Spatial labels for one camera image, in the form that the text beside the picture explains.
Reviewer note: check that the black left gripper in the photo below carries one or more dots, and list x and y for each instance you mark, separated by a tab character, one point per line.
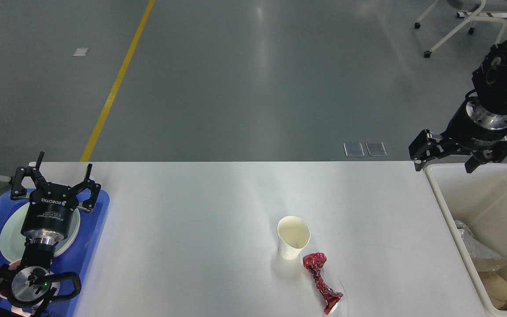
50	215

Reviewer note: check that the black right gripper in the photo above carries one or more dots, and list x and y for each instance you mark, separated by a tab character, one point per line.
473	130

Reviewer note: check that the mint green plate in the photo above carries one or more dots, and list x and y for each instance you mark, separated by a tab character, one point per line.
12	242

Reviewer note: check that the foil sheet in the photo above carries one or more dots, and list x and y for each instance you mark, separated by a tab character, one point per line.
485	259

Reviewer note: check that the brown paper bag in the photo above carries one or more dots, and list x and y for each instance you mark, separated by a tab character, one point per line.
496	288

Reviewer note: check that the red foil wrapper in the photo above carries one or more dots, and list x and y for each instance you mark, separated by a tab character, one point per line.
314	263

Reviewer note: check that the white paper cup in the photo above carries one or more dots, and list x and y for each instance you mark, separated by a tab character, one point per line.
293	235

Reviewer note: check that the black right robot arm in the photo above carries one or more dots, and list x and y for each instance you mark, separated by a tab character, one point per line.
490	81

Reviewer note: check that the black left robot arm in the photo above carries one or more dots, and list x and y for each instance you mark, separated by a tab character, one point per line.
40	250

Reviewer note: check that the beige plastic bin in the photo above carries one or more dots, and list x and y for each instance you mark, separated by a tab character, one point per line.
479	200

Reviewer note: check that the blue plastic tray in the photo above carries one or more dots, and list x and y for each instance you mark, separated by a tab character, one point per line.
77	258

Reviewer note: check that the white rolling chair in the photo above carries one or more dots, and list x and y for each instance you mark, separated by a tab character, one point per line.
472	11

